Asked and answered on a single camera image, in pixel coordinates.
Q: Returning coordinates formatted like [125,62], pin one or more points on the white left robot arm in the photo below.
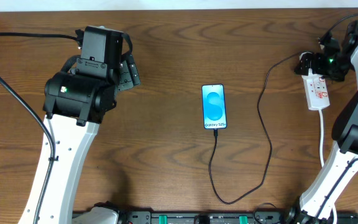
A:
[76,100]

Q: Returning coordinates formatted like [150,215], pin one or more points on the white USB wall charger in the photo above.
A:
[306,73]

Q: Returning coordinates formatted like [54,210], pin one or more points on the blue Galaxy smartphone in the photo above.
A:
[214,106]

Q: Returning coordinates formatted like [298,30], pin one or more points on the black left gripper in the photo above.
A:
[128,73]

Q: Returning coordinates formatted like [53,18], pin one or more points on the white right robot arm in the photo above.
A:
[316,203]

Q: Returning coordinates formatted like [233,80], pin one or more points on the white power strip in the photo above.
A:
[316,92]

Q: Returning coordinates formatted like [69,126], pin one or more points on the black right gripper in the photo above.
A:
[309,64]

